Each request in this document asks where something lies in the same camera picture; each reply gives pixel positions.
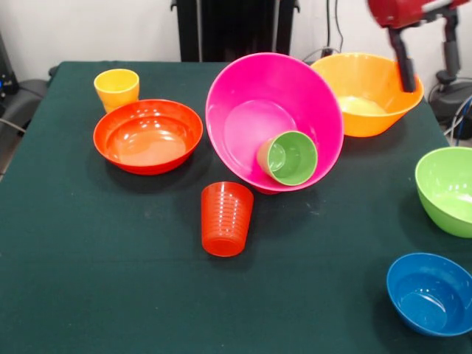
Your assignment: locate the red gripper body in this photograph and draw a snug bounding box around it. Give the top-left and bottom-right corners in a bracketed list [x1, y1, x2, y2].
[367, 0, 469, 30]

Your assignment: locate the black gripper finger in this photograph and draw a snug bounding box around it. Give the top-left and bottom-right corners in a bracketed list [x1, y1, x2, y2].
[441, 10, 462, 74]
[387, 27, 417, 93]

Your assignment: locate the large orange bowl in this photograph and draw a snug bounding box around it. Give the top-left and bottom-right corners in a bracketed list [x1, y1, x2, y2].
[310, 52, 425, 138]

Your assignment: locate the light green bowl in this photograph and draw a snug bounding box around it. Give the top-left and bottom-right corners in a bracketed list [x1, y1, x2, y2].
[414, 146, 472, 239]

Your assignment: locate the green cup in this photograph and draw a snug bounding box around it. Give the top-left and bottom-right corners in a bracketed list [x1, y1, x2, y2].
[257, 131, 319, 187]

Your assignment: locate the large pink bowl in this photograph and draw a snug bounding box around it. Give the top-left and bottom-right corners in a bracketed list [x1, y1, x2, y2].
[205, 52, 345, 195]

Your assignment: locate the small dark blue bowl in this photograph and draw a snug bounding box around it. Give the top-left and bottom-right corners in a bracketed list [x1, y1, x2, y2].
[386, 252, 472, 337]

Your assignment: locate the orange-red ribbed cup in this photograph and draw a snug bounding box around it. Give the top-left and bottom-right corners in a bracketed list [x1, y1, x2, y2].
[201, 181, 254, 258]

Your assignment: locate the red shallow bowl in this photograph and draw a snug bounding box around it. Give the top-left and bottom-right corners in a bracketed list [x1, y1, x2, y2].
[92, 99, 204, 176]

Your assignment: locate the yellow cup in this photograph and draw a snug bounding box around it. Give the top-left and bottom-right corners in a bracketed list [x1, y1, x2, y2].
[93, 68, 140, 114]

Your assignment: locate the dark green tablecloth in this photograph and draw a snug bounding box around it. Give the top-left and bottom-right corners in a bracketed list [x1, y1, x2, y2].
[0, 60, 472, 354]

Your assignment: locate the black equipment box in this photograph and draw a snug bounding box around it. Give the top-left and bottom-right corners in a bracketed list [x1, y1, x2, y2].
[0, 31, 19, 108]

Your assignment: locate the black wall cable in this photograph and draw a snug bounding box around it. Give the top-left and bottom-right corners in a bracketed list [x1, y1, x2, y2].
[325, 0, 345, 55]

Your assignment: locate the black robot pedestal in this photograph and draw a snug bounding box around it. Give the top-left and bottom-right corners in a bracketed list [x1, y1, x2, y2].
[171, 0, 302, 63]

